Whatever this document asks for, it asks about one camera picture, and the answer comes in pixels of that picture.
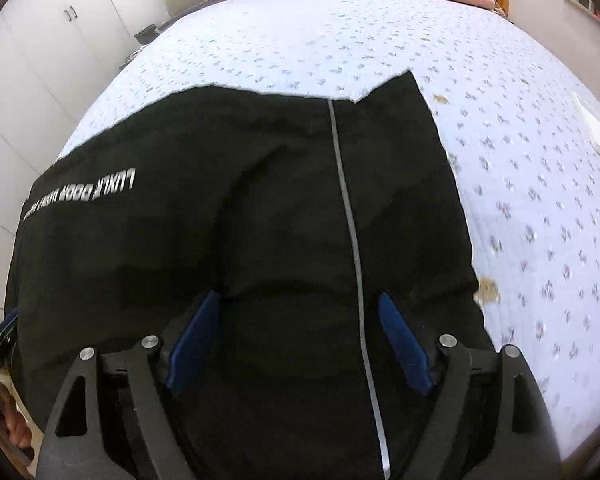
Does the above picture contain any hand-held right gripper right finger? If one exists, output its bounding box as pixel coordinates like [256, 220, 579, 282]
[377, 291, 563, 480]

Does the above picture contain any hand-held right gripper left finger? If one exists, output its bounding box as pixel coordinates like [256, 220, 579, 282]
[35, 289, 222, 480]

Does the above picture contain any black jacket with grey piping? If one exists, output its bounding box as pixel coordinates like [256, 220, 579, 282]
[4, 71, 497, 480]

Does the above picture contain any person's left hand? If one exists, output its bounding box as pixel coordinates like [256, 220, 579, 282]
[0, 385, 35, 463]

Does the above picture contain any floral quilted bedspread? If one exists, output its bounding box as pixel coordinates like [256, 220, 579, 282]
[55, 0, 600, 461]

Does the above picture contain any white wardrobe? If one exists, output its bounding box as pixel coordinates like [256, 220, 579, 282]
[0, 0, 170, 313]

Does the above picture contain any white window sill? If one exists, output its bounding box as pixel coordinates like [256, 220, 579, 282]
[560, 0, 600, 27]

